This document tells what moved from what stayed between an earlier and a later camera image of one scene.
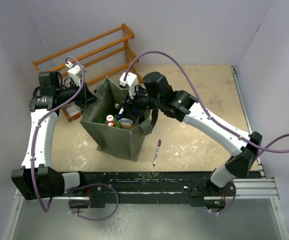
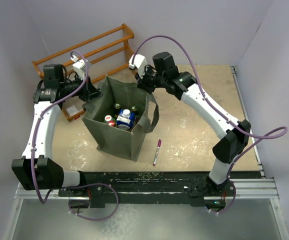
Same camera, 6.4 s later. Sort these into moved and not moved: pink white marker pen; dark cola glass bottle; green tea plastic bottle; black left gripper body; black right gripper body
Moved: green tea plastic bottle; black left gripper body; black right gripper body
Not moved: pink white marker pen; dark cola glass bottle
